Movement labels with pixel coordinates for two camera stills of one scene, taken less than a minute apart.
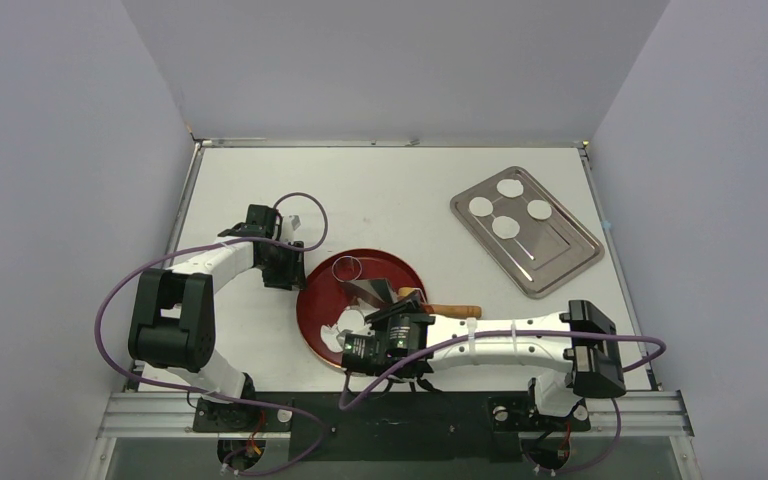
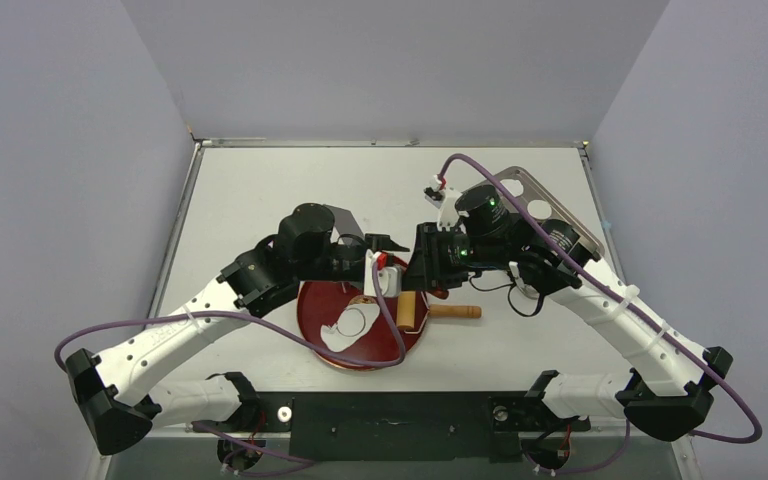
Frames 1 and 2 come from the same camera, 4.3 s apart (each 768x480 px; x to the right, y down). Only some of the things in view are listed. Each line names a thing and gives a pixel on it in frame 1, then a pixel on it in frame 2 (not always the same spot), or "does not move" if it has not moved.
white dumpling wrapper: (510, 188) does not move
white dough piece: (349, 320) does not move
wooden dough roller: (460, 311) does not move
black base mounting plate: (390, 426) does not move
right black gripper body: (393, 312) → (425, 258)
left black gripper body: (282, 268) → (341, 261)
